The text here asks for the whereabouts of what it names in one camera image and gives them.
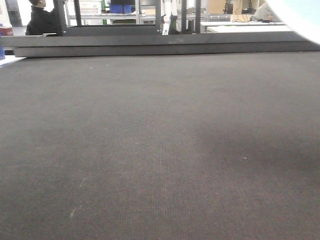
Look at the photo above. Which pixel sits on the seated person in grey hoodie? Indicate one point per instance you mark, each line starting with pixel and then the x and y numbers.
pixel 263 13

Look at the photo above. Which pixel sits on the white background table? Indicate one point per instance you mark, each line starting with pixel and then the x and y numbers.
pixel 243 27

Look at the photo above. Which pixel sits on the light blue round tray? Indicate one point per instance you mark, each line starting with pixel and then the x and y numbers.
pixel 302 16

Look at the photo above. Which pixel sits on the blue bin far left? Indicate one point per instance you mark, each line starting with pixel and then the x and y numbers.
pixel 2 51

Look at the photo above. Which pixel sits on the black metal frame rail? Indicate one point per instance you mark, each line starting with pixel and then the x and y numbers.
pixel 153 45

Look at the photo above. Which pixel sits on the red box far left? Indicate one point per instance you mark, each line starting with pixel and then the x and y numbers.
pixel 6 31

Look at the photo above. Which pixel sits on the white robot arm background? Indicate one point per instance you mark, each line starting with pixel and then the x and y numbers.
pixel 168 9

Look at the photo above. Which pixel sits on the person in black jacket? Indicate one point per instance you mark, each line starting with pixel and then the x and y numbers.
pixel 41 21

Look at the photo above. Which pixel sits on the background metal shelving rack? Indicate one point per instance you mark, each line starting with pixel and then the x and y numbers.
pixel 106 13

